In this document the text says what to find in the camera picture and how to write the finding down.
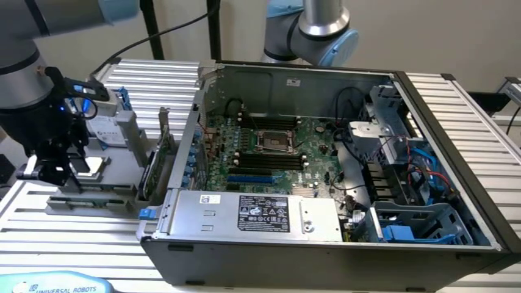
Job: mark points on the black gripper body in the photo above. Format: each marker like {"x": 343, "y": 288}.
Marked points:
{"x": 37, "y": 128}

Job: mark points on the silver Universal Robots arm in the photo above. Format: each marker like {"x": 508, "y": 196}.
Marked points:
{"x": 17, "y": 76}

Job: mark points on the black RAM slot bank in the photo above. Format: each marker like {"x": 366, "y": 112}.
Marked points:
{"x": 267, "y": 122}
{"x": 268, "y": 161}

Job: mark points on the silver CPU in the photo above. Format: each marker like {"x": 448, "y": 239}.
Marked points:
{"x": 95, "y": 166}

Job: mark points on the silver hard disk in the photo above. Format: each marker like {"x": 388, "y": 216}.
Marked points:
{"x": 109, "y": 128}

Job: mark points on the grey parts rack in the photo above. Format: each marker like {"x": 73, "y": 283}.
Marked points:
{"x": 130, "y": 134}

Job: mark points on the graphics card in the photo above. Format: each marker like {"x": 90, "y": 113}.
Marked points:
{"x": 156, "y": 155}

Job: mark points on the blue release latch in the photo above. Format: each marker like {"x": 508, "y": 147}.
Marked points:
{"x": 147, "y": 213}

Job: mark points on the blue Universal Robots joint cap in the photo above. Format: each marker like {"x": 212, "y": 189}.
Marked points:
{"x": 57, "y": 284}

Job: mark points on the silver power supply unit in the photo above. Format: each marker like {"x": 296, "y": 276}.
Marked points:
{"x": 220, "y": 216}

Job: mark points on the blue expansion slot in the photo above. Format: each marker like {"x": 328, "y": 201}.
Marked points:
{"x": 250, "y": 180}

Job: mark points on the black expansion slot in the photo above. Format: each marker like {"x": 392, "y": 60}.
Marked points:
{"x": 250, "y": 171}

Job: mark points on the CPU socket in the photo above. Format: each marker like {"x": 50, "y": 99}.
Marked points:
{"x": 275, "y": 141}

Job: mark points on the small silver heatsink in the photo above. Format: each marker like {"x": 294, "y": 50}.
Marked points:
{"x": 304, "y": 191}

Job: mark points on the green motherboard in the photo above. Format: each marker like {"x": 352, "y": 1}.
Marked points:
{"x": 314, "y": 171}

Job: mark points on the white case sticker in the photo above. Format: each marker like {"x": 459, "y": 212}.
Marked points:
{"x": 294, "y": 82}

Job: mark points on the black open PC case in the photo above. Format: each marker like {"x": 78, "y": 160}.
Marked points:
{"x": 310, "y": 265}

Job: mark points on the silver disk bay cage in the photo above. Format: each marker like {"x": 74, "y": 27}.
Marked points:
{"x": 383, "y": 131}

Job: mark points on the blue plastic drive bay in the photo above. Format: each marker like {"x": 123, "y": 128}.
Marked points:
{"x": 423, "y": 219}

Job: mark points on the black box beside table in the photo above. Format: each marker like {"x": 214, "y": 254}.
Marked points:
{"x": 488, "y": 102}

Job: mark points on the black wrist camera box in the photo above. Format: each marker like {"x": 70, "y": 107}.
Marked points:
{"x": 87, "y": 88}

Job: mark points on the black upright post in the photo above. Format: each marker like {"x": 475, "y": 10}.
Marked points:
{"x": 152, "y": 27}
{"x": 214, "y": 39}

